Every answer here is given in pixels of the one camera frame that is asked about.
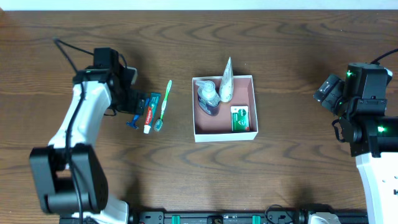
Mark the clear pump soap bottle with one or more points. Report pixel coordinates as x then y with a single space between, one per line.
208 98

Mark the green white toothbrush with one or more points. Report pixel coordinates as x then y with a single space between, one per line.
159 122

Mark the black mounting rail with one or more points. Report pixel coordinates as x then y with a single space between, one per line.
309 213

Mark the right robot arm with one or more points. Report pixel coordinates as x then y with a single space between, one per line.
359 103

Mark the green soap bar box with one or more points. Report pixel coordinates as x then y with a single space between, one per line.
240 119

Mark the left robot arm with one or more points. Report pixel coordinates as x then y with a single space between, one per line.
68 177

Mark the white cardboard box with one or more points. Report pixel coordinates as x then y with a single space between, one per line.
208 128

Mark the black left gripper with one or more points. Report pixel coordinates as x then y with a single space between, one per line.
138 102

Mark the white lotion tube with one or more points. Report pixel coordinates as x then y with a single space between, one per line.
227 84

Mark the green red toothpaste tube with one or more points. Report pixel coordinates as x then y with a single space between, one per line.
152 106

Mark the blue disposable razor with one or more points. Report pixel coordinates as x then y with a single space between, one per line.
134 123

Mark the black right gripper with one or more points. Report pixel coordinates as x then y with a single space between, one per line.
325 94

